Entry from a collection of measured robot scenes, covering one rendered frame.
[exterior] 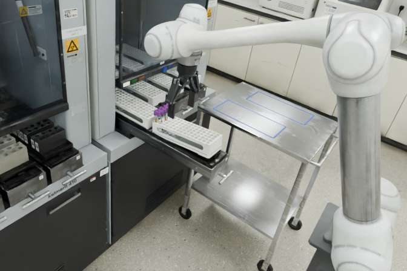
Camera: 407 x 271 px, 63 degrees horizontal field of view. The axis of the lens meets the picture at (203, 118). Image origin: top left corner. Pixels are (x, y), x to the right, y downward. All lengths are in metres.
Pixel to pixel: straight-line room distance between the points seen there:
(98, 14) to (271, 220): 1.34
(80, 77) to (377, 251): 1.11
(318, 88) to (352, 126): 2.68
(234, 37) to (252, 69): 2.78
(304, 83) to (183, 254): 2.24
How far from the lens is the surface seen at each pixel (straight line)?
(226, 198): 1.98
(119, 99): 1.60
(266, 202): 2.03
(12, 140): 1.35
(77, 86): 1.34
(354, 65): 0.79
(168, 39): 1.03
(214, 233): 2.16
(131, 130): 1.53
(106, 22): 1.34
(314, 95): 3.61
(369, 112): 0.90
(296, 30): 1.05
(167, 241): 2.08
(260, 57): 3.72
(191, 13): 1.17
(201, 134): 1.36
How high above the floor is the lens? 1.65
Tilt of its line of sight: 31 degrees down
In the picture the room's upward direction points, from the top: 9 degrees clockwise
